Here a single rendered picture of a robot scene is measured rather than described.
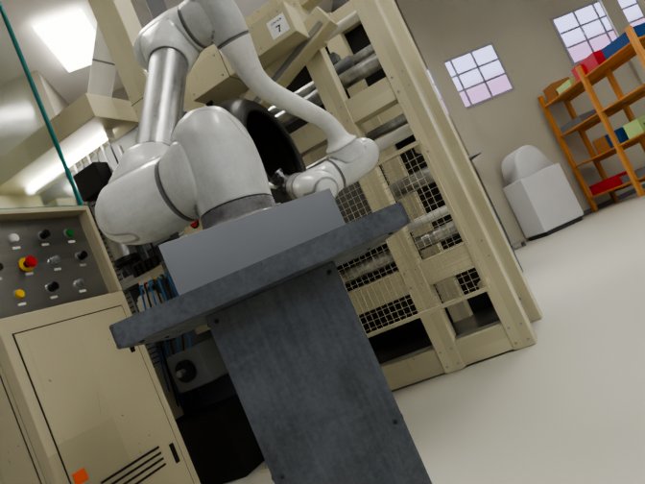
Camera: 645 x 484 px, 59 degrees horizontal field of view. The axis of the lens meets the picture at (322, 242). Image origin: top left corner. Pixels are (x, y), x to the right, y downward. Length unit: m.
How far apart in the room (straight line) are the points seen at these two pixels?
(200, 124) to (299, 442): 0.62
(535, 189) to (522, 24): 3.23
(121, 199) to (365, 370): 0.60
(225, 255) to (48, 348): 1.20
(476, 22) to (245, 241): 10.13
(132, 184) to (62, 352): 1.01
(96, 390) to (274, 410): 1.21
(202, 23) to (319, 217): 0.82
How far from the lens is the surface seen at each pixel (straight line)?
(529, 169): 9.56
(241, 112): 2.30
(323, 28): 2.72
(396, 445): 1.08
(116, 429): 2.19
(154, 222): 1.23
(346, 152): 1.72
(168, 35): 1.68
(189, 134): 1.17
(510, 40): 11.05
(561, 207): 9.61
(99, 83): 3.26
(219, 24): 1.66
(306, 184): 1.66
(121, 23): 2.81
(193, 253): 1.01
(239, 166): 1.13
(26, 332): 2.09
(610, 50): 9.23
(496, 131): 10.33
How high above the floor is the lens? 0.56
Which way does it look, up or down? 5 degrees up
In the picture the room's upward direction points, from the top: 24 degrees counter-clockwise
